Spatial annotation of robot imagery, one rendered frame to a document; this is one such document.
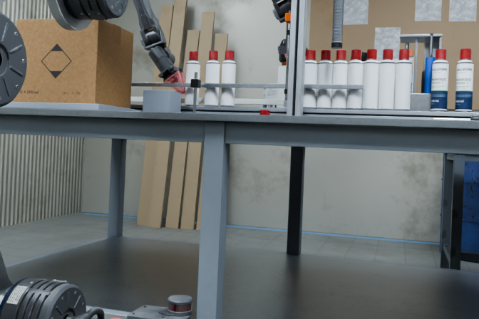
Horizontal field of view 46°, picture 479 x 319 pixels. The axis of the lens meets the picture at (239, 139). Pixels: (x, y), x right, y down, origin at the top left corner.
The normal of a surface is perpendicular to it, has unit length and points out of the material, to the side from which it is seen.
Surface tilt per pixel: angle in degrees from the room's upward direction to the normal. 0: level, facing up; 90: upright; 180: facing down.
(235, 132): 90
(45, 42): 90
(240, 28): 90
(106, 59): 90
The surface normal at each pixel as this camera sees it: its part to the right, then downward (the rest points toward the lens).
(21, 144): 0.96, 0.04
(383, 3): -0.28, -0.02
